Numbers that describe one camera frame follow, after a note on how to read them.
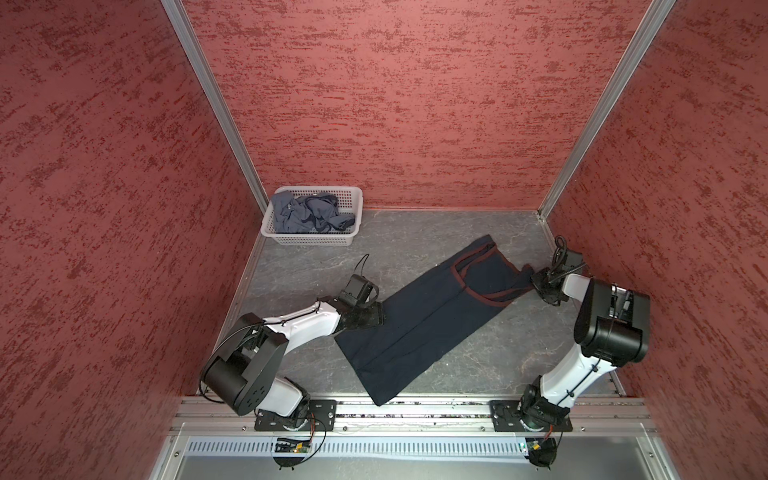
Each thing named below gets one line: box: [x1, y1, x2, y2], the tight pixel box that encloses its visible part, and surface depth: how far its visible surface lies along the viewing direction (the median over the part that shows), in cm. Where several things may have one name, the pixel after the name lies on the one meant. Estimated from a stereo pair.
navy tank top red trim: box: [334, 235, 535, 407], surface depth 92 cm
